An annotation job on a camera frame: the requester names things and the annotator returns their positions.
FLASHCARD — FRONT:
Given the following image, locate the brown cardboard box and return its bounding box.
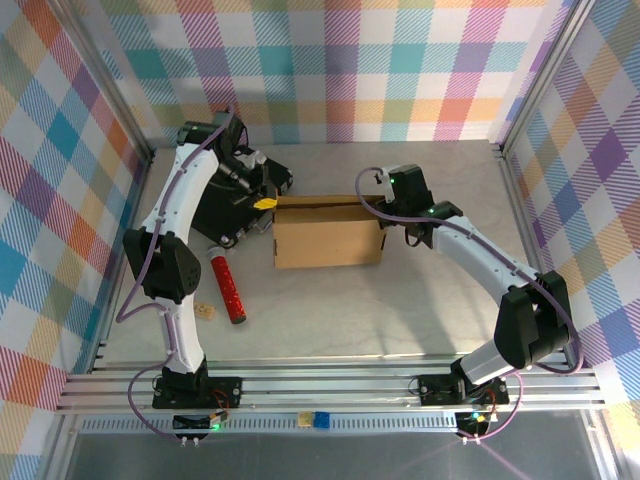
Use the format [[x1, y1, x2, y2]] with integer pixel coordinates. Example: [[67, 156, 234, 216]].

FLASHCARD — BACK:
[[272, 193, 390, 270]]

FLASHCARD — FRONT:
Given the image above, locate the black hard case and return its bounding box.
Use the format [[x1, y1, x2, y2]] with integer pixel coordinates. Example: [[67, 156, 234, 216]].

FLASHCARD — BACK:
[[192, 149, 295, 249]]

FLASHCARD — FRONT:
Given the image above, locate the red glitter tube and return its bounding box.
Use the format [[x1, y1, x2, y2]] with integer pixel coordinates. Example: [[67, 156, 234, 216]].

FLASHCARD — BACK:
[[207, 245, 249, 325]]

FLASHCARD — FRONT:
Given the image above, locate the grey metal plate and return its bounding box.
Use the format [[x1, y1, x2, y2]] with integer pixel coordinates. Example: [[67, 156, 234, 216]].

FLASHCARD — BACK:
[[47, 429, 621, 480]]

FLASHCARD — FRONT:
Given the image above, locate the aluminium side rail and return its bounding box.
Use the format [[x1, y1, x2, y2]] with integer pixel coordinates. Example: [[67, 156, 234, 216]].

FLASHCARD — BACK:
[[497, 142, 574, 369], [87, 149, 156, 374]]

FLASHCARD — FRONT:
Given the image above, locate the aluminium frame post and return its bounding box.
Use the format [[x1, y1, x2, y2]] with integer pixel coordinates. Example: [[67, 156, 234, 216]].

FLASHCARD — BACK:
[[47, 0, 156, 161], [497, 0, 599, 156]]

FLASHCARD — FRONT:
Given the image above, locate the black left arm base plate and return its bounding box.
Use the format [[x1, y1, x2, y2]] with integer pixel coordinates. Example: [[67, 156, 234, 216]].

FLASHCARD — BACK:
[[152, 375, 245, 409]]

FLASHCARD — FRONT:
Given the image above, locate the aluminium frame beam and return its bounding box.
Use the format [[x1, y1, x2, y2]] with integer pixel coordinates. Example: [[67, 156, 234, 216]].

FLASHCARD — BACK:
[[57, 358, 609, 414]]

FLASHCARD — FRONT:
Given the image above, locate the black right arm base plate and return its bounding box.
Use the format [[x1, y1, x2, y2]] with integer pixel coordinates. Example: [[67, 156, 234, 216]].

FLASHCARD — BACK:
[[417, 373, 510, 406]]

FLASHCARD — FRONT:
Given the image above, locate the slotted grey cable duct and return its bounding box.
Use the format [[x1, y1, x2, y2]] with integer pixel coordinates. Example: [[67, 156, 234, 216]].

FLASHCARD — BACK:
[[79, 413, 464, 435]]

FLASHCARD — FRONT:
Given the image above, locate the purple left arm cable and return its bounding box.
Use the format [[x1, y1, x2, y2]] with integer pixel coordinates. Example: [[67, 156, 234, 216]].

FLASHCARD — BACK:
[[117, 102, 236, 446]]

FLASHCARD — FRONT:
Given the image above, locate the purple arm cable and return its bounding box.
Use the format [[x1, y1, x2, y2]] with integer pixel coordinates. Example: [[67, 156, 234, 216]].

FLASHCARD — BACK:
[[117, 102, 236, 446], [355, 166, 584, 445]]

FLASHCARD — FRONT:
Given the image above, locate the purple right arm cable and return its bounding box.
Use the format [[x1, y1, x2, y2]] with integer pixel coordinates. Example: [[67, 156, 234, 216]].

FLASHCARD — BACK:
[[355, 166, 584, 445]]

